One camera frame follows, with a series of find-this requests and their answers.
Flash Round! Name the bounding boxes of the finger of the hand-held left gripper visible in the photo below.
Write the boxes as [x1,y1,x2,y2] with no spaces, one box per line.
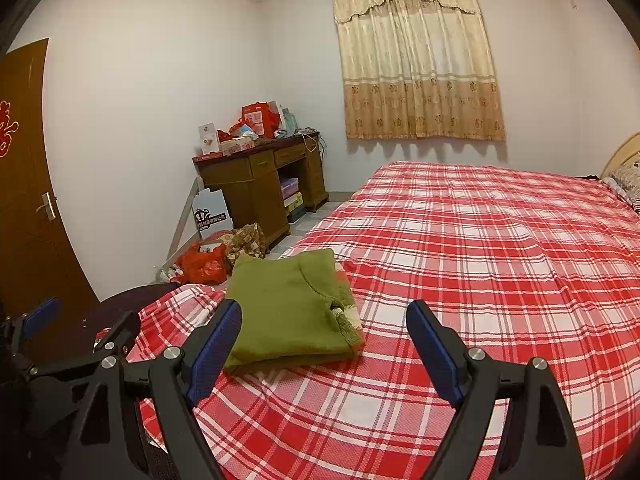
[0,297,63,348]
[94,311,142,362]

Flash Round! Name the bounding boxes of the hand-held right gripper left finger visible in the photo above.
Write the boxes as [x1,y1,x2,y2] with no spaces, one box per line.
[65,300,243,480]

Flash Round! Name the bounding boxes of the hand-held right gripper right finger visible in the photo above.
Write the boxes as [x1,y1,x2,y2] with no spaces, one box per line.
[406,301,586,480]

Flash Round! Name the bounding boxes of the green orange cream striped sweater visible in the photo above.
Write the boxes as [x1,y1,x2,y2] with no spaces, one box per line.
[222,249,363,373]

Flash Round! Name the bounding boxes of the dark maroon cloth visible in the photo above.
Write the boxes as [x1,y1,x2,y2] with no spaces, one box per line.
[82,282,182,335]

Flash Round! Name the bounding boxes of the red plastic bag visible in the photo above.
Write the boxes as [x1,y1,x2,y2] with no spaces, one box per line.
[175,244,229,287]

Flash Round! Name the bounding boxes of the red plaid bed sheet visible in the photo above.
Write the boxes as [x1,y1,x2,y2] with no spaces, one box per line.
[95,160,640,480]

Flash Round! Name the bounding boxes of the brown patterned bag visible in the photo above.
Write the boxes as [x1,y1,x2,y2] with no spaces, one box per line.
[222,223,267,271]

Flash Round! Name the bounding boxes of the brown wooden door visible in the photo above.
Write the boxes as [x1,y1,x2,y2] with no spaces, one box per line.
[0,37,102,311]

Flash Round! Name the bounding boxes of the stack of boxes under desk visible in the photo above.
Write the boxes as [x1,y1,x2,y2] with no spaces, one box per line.
[279,177,307,222]

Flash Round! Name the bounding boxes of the brown wooden desk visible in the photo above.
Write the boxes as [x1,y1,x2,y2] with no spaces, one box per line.
[192,132,330,253]

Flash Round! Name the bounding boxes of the red door ornament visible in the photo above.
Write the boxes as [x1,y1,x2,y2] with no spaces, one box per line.
[0,100,15,157]

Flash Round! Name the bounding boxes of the small white picture box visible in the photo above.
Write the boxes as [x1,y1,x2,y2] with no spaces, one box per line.
[198,122,222,157]

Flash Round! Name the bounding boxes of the red gift bag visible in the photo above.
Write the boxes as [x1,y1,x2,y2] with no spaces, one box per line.
[242,102,282,139]

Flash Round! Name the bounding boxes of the grey patterned pillow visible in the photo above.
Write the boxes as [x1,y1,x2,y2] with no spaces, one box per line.
[607,160,640,211]

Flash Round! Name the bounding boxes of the cream wooden headboard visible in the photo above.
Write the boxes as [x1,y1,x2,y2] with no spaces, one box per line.
[600,132,640,181]

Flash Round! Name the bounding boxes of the beige patterned window curtain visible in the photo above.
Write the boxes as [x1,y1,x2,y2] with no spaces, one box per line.
[330,0,507,142]

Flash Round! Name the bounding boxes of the silver door handle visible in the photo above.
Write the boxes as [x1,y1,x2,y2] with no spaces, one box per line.
[37,191,60,221]

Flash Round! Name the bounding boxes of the grey metal frame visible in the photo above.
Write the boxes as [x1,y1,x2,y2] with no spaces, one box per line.
[157,175,202,276]

